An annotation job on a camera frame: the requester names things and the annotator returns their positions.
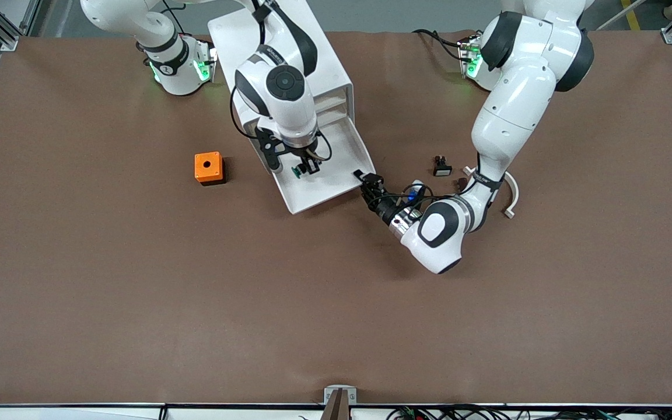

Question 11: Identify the grey metal table bracket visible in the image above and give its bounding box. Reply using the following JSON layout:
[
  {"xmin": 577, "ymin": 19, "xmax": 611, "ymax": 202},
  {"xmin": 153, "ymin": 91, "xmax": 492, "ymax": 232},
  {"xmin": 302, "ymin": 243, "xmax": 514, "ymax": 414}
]
[{"xmin": 324, "ymin": 385, "xmax": 357, "ymax": 405}]

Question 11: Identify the white curved bracket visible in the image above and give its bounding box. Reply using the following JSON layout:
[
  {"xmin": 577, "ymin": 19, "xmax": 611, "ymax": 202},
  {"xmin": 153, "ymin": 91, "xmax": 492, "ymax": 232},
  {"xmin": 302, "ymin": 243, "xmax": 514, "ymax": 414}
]
[{"xmin": 463, "ymin": 166, "xmax": 520, "ymax": 220}]

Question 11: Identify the black arm base cable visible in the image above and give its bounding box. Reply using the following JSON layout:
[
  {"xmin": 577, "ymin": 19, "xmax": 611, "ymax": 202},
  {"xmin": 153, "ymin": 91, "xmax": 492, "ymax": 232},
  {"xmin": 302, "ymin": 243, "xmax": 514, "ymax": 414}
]
[{"xmin": 412, "ymin": 28, "xmax": 466, "ymax": 62}]

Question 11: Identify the white table edge rail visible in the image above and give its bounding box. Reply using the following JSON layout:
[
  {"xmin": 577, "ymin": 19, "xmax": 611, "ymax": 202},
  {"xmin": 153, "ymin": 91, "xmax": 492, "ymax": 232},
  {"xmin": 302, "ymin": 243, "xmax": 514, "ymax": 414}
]
[{"xmin": 0, "ymin": 402, "xmax": 672, "ymax": 420}]

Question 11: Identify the orange box with hole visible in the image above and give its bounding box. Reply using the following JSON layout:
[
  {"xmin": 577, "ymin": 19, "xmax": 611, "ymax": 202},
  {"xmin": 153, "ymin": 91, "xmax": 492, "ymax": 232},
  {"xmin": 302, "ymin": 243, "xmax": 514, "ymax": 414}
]
[{"xmin": 194, "ymin": 152, "xmax": 226, "ymax": 187}]

